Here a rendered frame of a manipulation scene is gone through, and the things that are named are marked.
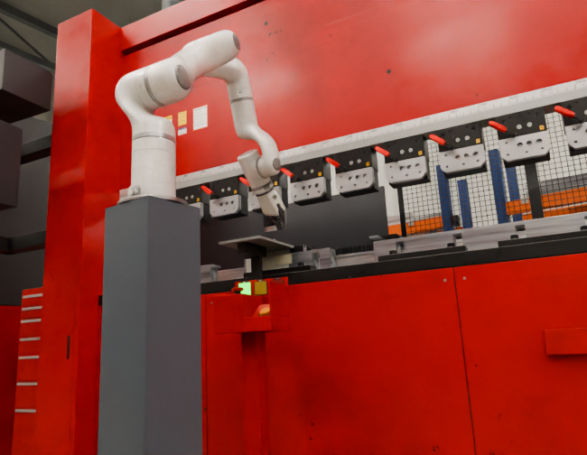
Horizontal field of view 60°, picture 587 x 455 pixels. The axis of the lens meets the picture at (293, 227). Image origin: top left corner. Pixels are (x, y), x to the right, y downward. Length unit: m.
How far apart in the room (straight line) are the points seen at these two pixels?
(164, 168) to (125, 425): 0.65
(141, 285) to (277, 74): 1.29
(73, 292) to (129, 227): 1.13
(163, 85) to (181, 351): 0.72
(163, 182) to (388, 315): 0.84
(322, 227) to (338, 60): 0.85
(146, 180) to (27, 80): 1.38
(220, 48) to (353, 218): 1.12
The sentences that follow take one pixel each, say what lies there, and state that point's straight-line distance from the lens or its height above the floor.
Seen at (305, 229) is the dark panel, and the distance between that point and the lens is 2.62.
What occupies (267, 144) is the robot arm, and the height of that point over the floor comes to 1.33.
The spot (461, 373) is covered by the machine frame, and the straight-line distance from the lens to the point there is 1.70.
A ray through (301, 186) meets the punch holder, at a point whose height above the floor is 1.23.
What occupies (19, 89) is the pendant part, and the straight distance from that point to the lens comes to 2.66.
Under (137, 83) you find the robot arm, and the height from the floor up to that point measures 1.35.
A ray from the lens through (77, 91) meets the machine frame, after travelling 2.78.
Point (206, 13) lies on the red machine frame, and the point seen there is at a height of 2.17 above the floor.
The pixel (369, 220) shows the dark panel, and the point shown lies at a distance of 2.50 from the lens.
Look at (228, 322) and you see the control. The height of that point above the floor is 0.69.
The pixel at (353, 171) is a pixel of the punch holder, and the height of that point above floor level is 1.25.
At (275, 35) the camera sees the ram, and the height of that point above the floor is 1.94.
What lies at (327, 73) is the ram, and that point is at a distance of 2.19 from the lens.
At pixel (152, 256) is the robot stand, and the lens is 1.31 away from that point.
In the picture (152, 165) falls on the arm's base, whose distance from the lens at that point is 1.43.
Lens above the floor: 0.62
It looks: 13 degrees up
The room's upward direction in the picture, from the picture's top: 3 degrees counter-clockwise
